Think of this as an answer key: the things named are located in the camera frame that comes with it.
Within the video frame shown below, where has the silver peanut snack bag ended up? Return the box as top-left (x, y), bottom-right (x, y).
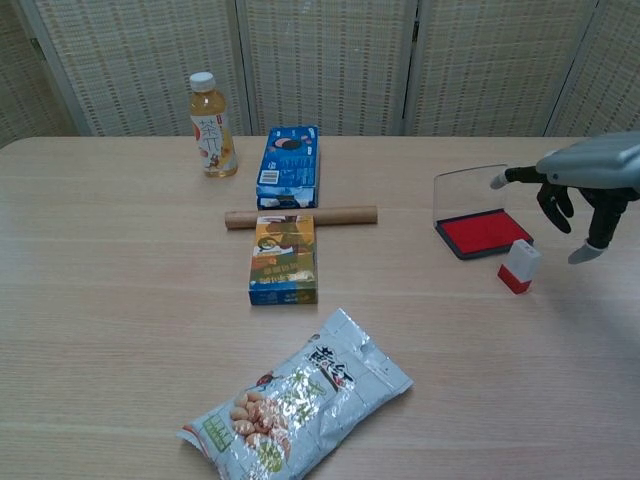
top-left (177, 307), bottom-right (415, 480)

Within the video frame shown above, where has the small red stamp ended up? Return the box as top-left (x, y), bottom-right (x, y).
top-left (497, 238), bottom-right (543, 295)

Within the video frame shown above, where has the yellow tea bottle white cap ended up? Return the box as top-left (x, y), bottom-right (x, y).
top-left (188, 71), bottom-right (239, 179)

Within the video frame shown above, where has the yellow blue snack box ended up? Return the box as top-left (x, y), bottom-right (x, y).
top-left (248, 214), bottom-right (319, 306)

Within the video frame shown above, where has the woven bamboo folding screen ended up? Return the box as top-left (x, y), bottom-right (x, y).
top-left (0, 0), bottom-right (640, 149)

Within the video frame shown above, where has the red ink pad clear lid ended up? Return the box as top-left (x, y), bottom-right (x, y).
top-left (432, 163), bottom-right (535, 262)

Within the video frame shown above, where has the blue cookie box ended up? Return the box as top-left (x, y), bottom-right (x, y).
top-left (255, 125), bottom-right (321, 210)

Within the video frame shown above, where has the brown wooden rolling pin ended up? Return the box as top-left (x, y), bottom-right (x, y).
top-left (224, 205), bottom-right (379, 231)

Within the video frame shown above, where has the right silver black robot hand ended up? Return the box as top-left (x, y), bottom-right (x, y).
top-left (489, 131), bottom-right (640, 265)

